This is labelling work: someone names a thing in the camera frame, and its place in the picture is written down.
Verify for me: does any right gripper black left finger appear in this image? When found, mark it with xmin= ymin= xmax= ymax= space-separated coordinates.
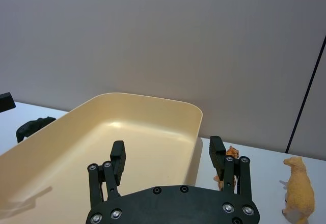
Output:
xmin=87 ymin=140 xmax=127 ymax=207

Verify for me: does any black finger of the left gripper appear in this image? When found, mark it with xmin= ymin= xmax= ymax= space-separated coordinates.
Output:
xmin=0 ymin=92 xmax=17 ymax=113

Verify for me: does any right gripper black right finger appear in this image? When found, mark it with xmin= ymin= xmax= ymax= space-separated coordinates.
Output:
xmin=209 ymin=135 xmax=253 ymax=204

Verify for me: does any orange toy tiger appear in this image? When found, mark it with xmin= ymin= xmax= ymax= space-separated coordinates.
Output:
xmin=213 ymin=146 xmax=241 ymax=190

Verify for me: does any cream plastic tray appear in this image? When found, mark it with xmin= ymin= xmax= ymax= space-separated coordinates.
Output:
xmin=0 ymin=92 xmax=204 ymax=224

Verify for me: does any black toy animal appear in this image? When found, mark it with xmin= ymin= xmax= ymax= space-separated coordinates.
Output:
xmin=16 ymin=116 xmax=57 ymax=144

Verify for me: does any tan toy animal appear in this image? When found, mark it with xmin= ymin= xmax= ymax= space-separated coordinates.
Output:
xmin=281 ymin=156 xmax=315 ymax=224

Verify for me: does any thin black strip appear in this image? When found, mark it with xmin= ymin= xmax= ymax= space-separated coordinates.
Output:
xmin=285 ymin=34 xmax=326 ymax=154

